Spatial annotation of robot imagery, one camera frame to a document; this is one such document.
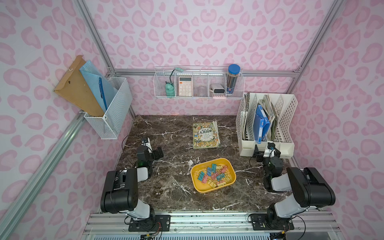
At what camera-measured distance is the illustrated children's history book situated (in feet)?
3.41

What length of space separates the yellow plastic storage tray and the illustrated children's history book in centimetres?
14

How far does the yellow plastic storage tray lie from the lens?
2.81ft

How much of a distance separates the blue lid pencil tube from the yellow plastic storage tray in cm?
44

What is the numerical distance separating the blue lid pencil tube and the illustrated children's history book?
0.30 metres

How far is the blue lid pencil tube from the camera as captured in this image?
854 mm

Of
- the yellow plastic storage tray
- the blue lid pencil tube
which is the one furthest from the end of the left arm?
the blue lid pencil tube
